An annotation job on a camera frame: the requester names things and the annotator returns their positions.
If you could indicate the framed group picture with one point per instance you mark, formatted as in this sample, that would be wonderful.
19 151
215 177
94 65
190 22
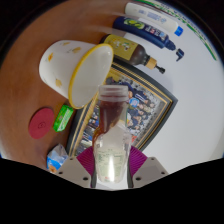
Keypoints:
150 106

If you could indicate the blue tissue pack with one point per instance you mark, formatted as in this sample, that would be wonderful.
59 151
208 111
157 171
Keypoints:
56 158

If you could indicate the dark blue pump bottle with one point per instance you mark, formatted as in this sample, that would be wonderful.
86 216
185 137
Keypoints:
143 30

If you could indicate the white cup with yellow rim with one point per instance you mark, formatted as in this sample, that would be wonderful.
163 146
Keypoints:
63 66

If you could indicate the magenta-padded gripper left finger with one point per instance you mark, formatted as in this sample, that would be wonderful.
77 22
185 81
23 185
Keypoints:
75 170

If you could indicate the brown and yellow pump bottle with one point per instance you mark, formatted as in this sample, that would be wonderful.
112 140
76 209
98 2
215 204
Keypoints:
125 46

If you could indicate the clear plastic water bottle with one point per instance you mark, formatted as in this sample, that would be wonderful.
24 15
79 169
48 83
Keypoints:
111 150

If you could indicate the long green and white box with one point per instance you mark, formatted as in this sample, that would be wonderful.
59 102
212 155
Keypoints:
168 8

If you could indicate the flat round red coaster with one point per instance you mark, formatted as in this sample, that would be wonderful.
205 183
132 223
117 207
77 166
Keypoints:
41 123

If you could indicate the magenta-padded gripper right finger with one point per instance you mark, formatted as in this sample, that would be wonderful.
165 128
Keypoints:
148 170

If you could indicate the white bottle with blue cap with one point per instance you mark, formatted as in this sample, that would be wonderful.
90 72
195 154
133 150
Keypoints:
150 15

